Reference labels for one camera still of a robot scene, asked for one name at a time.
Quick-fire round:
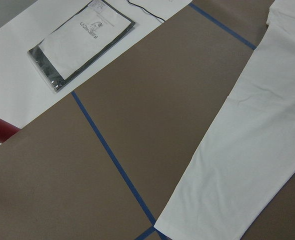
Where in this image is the white long-sleeve printed shirt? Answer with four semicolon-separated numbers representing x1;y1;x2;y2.
154;0;295;240

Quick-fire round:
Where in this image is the packaged shirt in plastic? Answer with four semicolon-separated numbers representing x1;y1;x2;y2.
27;0;136;92

